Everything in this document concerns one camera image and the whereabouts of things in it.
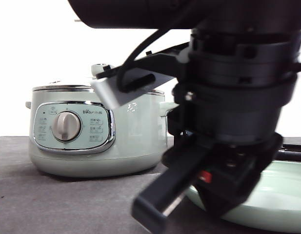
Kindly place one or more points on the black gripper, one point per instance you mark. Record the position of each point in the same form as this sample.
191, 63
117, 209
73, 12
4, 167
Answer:
229, 95

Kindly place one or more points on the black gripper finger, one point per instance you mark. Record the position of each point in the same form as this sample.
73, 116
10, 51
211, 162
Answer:
152, 206

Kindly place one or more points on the green plate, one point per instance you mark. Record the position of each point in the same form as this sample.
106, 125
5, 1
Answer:
276, 200

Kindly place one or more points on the glass steamer lid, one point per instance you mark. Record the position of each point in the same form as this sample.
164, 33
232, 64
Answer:
65, 87

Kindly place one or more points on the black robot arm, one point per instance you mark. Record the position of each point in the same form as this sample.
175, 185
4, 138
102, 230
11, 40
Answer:
187, 14

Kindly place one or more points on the black plate rack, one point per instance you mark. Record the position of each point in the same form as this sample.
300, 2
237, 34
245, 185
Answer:
289, 152

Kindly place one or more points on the green electric steamer pot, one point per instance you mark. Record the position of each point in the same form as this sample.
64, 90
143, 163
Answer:
75, 130

